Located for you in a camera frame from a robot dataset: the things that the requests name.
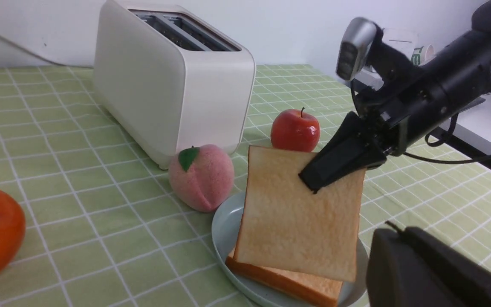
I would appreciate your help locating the black own left gripper finger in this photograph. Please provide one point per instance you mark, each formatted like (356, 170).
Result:
(411, 268)

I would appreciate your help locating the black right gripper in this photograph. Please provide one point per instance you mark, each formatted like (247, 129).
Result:
(412, 102)

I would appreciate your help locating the toast slice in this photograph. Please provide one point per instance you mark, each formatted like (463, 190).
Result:
(286, 226)
(318, 291)

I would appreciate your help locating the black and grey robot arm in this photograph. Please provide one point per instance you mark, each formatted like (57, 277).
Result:
(408, 267)

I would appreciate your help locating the white two-slot toaster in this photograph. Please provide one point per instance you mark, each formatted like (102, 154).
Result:
(170, 79)

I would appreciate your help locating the red apple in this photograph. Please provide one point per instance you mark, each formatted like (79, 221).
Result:
(295, 130)

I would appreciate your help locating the white cup with green print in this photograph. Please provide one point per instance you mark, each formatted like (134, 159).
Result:
(423, 54)

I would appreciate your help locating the light blue round plate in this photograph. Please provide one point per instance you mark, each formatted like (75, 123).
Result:
(225, 227)

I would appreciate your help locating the pink peach with leaf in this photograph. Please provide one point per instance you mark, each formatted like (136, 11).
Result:
(202, 177)

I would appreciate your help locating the green checkered tablecloth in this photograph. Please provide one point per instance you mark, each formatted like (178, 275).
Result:
(103, 227)

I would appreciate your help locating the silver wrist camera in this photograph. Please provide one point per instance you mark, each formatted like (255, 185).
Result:
(360, 35)

